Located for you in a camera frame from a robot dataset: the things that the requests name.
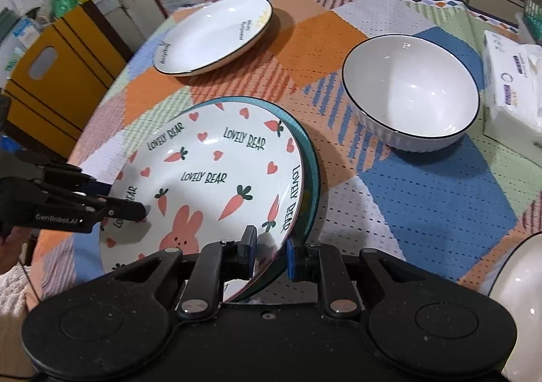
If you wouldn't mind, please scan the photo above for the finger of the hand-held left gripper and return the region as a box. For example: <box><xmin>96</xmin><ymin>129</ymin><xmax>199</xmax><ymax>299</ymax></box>
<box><xmin>16</xmin><ymin>153</ymin><xmax>111</xmax><ymax>192</ymax></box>
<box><xmin>99</xmin><ymin>197</ymin><xmax>150</xmax><ymax>222</ymax></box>

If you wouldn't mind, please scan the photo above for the person's left forearm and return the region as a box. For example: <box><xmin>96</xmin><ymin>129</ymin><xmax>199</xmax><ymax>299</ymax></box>
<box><xmin>0</xmin><ymin>226</ymin><xmax>37</xmax><ymax>275</ymax></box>

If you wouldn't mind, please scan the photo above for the patchwork tablecloth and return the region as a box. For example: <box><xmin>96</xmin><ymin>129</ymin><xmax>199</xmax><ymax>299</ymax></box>
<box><xmin>25</xmin><ymin>0</ymin><xmax>542</xmax><ymax>310</ymax></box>

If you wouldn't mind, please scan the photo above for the green plastic basket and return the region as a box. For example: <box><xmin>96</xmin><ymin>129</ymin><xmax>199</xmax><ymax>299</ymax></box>
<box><xmin>523</xmin><ymin>1</ymin><xmax>542</xmax><ymax>46</ymax></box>

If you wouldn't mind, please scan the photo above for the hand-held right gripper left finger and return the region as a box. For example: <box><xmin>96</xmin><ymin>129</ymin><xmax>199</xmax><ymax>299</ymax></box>
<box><xmin>109</xmin><ymin>226</ymin><xmax>258</xmax><ymax>320</ymax></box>

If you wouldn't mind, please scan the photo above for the wooden chair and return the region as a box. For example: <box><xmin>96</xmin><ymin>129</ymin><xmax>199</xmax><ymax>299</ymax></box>
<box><xmin>2</xmin><ymin>1</ymin><xmax>132</xmax><ymax>143</ymax></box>

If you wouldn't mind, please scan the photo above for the white plate with black rim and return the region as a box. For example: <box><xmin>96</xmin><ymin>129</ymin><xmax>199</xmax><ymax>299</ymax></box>
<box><xmin>152</xmin><ymin>0</ymin><xmax>273</xmax><ymax>78</ymax></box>

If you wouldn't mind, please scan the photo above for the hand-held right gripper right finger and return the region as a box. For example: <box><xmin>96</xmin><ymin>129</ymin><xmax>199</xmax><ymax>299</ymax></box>
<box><xmin>287</xmin><ymin>239</ymin><xmax>426</xmax><ymax>317</ymax></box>

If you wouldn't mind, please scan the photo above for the teal plate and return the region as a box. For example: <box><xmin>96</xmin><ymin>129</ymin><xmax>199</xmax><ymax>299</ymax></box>
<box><xmin>180</xmin><ymin>96</ymin><xmax>323</xmax><ymax>303</ymax></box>

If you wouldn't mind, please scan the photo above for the white ribbed bowl black rim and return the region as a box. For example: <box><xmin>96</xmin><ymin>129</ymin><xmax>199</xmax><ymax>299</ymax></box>
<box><xmin>341</xmin><ymin>35</ymin><xmax>481</xmax><ymax>152</ymax></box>
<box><xmin>487</xmin><ymin>234</ymin><xmax>542</xmax><ymax>323</ymax></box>

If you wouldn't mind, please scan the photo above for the rabbit and carrot print plate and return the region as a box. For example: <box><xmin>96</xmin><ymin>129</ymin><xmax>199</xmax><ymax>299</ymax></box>
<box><xmin>98</xmin><ymin>100</ymin><xmax>306</xmax><ymax>302</ymax></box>

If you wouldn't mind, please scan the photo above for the white tissue pack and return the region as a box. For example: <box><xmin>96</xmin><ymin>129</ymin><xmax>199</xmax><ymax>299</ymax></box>
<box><xmin>482</xmin><ymin>29</ymin><xmax>542</xmax><ymax>145</ymax></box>

